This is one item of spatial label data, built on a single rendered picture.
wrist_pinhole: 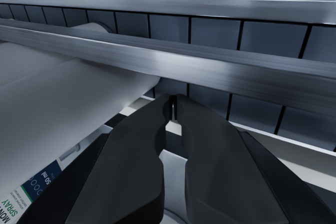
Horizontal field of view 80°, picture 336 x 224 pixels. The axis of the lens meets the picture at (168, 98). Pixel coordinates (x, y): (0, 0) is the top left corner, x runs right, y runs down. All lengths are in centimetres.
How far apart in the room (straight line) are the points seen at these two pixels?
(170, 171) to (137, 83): 15
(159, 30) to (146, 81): 4
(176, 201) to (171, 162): 7
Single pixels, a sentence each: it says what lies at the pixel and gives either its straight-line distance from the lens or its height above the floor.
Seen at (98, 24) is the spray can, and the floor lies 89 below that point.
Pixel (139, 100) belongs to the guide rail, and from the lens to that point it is 19.
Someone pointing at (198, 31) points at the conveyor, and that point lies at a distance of 16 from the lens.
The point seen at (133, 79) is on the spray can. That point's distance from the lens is 15.
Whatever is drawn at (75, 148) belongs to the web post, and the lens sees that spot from 41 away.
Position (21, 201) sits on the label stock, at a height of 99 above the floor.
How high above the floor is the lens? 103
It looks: 47 degrees down
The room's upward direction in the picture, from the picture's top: 132 degrees counter-clockwise
